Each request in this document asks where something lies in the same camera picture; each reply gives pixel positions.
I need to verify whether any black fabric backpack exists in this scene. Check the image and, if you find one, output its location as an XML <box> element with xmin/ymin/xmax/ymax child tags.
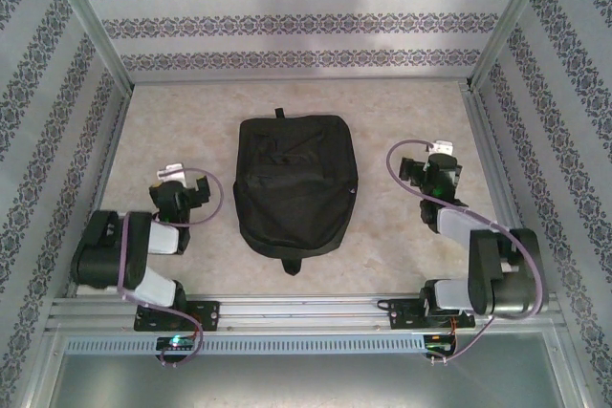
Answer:
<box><xmin>232</xmin><ymin>107</ymin><xmax>361</xmax><ymax>277</ymax></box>

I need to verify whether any grey metal sheet panel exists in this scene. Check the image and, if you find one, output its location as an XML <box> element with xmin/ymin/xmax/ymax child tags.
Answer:
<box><xmin>47</xmin><ymin>353</ymin><xmax>582</xmax><ymax>408</ymax></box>

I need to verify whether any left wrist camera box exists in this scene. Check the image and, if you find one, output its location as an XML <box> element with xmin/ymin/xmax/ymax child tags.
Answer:
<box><xmin>156</xmin><ymin>163</ymin><xmax>187</xmax><ymax>184</ymax></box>

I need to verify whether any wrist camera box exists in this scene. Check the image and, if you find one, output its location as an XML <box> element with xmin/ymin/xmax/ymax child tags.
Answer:
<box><xmin>426</xmin><ymin>140</ymin><xmax>455</xmax><ymax>158</ymax></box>
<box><xmin>156</xmin><ymin>163</ymin><xmax>187</xmax><ymax>184</ymax></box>

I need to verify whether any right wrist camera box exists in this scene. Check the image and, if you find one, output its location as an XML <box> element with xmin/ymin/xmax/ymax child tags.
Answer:
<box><xmin>426</xmin><ymin>140</ymin><xmax>455</xmax><ymax>158</ymax></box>

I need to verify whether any aluminium side frame rail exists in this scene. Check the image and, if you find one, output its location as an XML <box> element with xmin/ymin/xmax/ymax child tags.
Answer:
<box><xmin>64</xmin><ymin>85</ymin><xmax>134</xmax><ymax>299</ymax></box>
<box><xmin>458</xmin><ymin>81</ymin><xmax>546</xmax><ymax>293</ymax></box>

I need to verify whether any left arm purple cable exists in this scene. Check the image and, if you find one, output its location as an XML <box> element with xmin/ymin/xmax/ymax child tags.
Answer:
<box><xmin>117</xmin><ymin>166</ymin><xmax>227</xmax><ymax>370</ymax></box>

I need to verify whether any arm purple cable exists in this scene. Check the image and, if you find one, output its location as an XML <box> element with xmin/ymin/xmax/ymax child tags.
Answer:
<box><xmin>117</xmin><ymin>166</ymin><xmax>227</xmax><ymax>370</ymax></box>
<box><xmin>385</xmin><ymin>139</ymin><xmax>547</xmax><ymax>367</ymax></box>

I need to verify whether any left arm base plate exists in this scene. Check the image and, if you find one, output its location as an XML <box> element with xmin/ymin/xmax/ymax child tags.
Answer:
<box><xmin>133</xmin><ymin>300</ymin><xmax>221</xmax><ymax>333</ymax></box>

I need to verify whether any thin aluminium wall rail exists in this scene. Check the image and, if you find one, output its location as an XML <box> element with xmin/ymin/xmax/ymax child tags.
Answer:
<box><xmin>127</xmin><ymin>74</ymin><xmax>472</xmax><ymax>87</ymax></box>

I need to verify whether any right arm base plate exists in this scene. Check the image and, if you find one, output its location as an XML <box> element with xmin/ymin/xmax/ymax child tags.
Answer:
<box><xmin>387</xmin><ymin>297</ymin><xmax>475</xmax><ymax>332</ymax></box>

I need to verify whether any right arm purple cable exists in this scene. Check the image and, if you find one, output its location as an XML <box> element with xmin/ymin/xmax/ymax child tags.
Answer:
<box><xmin>385</xmin><ymin>139</ymin><xmax>547</xmax><ymax>367</ymax></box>

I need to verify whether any wide aluminium mounting rail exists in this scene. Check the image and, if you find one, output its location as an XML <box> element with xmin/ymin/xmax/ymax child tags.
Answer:
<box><xmin>45</xmin><ymin>293</ymin><xmax>563</xmax><ymax>333</ymax></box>

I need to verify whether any grey slotted cable duct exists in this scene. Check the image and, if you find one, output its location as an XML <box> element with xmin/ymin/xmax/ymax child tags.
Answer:
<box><xmin>64</xmin><ymin>333</ymin><xmax>427</xmax><ymax>355</ymax></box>

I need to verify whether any aluminium corner frame post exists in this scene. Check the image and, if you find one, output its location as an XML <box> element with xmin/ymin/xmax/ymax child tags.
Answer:
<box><xmin>37</xmin><ymin>0</ymin><xmax>135</xmax><ymax>94</ymax></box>
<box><xmin>466</xmin><ymin>0</ymin><xmax>560</xmax><ymax>92</ymax></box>

